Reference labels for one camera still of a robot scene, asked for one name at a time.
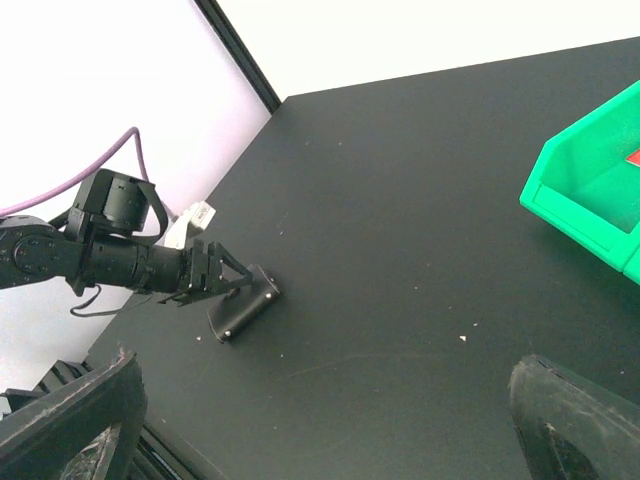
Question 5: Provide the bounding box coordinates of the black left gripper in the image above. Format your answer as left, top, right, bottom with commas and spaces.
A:
157, 240, 253, 306

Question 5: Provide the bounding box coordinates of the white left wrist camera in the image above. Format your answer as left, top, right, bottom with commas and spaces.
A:
163, 201, 216, 250

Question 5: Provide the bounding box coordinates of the red card in bin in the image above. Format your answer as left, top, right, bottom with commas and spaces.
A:
626, 150, 640, 167

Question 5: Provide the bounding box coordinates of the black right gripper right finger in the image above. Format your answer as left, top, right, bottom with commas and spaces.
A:
509, 355, 639, 479

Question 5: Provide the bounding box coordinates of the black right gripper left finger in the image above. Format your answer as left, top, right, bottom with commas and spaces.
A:
1, 352, 147, 479

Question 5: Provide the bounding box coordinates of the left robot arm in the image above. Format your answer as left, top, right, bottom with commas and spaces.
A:
1, 169, 254, 305

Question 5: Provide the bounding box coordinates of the black corner frame post left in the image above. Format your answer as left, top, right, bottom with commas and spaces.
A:
194, 0, 282, 114

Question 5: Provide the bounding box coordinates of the green plastic bin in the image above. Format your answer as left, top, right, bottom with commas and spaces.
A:
519, 82, 639, 282

